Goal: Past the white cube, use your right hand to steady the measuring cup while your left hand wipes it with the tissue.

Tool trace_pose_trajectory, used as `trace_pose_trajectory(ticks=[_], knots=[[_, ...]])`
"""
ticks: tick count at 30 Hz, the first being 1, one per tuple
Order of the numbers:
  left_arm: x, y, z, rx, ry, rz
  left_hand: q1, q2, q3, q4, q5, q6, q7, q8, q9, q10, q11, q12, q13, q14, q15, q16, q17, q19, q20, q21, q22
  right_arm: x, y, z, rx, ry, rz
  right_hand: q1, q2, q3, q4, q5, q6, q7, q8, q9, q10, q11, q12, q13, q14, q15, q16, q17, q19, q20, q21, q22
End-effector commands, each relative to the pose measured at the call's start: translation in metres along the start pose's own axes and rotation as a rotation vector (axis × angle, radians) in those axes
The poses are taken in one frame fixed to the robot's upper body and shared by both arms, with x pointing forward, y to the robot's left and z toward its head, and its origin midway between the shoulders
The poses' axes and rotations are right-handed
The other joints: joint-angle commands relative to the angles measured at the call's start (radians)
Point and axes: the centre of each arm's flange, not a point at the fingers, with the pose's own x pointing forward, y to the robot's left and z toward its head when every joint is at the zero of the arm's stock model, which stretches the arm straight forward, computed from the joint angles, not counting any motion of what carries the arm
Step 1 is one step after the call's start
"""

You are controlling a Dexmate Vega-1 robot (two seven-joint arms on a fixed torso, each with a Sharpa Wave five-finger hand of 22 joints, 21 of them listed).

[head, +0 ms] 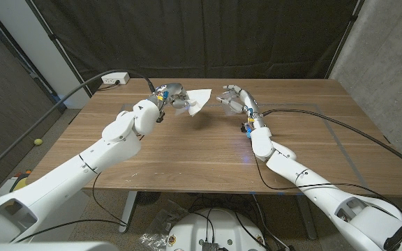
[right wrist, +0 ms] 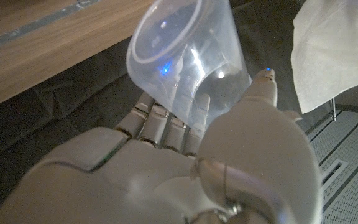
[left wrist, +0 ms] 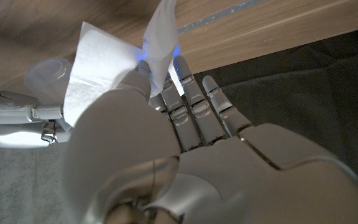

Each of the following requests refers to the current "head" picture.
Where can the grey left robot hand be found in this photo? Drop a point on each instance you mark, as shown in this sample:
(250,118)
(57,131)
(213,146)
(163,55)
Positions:
(173,91)

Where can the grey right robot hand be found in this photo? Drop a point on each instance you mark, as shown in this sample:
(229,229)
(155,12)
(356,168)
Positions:
(246,101)

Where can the clear plastic measuring cup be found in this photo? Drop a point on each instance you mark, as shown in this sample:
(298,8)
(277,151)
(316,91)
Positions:
(229,108)

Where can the white tissue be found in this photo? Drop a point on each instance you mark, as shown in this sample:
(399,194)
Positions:
(199,99)

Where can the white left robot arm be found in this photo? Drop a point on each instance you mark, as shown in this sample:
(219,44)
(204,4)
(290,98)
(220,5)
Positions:
(110,150)

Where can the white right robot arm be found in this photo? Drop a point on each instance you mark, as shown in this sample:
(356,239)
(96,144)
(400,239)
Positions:
(291,167)

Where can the black curtain backdrop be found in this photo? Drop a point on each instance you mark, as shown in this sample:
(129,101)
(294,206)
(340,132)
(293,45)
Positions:
(201,38)

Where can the white power strip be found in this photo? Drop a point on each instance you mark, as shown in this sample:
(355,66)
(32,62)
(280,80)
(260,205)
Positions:
(112,79)

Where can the black round table foot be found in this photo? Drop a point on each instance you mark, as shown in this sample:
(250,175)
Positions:
(148,197)

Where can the grey table leg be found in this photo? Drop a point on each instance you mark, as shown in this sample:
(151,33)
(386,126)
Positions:
(128,211)
(307,216)

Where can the white robot torso base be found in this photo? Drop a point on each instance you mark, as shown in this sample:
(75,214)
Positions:
(218,226)

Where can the clear plastic bag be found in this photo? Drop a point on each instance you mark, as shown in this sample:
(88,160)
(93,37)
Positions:
(161,226)

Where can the yellow-green tennis ball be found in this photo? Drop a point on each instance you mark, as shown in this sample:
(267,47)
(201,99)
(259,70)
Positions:
(38,142)

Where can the yellow and black floor mat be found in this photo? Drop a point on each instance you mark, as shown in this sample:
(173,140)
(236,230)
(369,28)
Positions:
(19,181)

